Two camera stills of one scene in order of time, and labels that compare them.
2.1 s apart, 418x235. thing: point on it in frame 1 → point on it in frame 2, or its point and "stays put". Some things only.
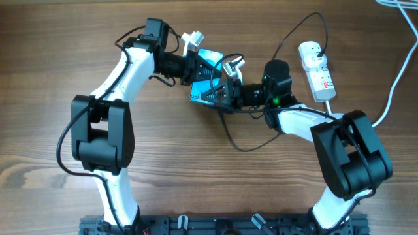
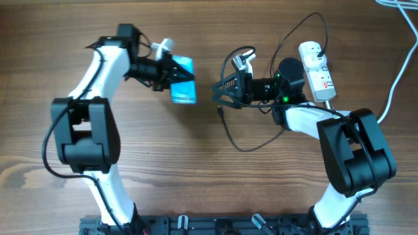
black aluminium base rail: (222, 226) stays put
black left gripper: (192, 59) → (169, 68)
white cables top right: (400, 4) stays put
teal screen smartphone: (199, 88) → (184, 92)
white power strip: (315, 62) stays put
